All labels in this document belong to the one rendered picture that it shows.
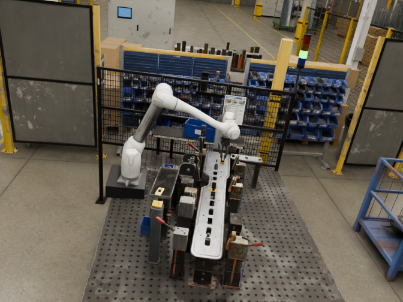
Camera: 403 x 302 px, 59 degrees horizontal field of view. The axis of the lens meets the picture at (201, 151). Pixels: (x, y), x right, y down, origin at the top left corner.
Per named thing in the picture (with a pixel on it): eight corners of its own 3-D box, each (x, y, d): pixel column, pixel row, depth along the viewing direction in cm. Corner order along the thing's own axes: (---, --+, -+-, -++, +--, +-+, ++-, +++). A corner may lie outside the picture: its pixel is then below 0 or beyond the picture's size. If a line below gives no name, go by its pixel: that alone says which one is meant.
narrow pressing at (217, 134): (225, 150, 330) (230, 115, 315) (213, 148, 331) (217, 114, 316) (225, 149, 331) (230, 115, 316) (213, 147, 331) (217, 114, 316)
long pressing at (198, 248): (226, 261, 202) (226, 259, 201) (187, 255, 203) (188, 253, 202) (230, 154, 326) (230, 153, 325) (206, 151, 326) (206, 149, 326)
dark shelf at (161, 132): (244, 149, 335) (244, 147, 334) (151, 136, 338) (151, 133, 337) (243, 140, 355) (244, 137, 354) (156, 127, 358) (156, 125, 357)
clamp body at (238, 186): (238, 225, 279) (245, 188, 264) (222, 223, 280) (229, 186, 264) (238, 218, 288) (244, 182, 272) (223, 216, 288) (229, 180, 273)
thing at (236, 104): (242, 126, 349) (247, 96, 335) (220, 123, 349) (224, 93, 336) (242, 125, 350) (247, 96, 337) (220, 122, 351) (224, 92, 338)
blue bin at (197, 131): (213, 142, 335) (215, 129, 330) (183, 135, 341) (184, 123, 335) (217, 135, 350) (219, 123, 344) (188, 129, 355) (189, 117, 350)
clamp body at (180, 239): (183, 281, 222) (189, 237, 206) (166, 279, 222) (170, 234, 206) (186, 271, 231) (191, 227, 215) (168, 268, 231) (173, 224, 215)
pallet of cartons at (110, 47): (136, 105, 698) (137, 51, 652) (95, 101, 693) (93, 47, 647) (144, 87, 805) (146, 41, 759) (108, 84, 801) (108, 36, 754)
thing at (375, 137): (334, 174, 527) (379, 36, 438) (331, 169, 539) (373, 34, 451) (399, 178, 538) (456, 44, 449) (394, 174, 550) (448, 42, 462)
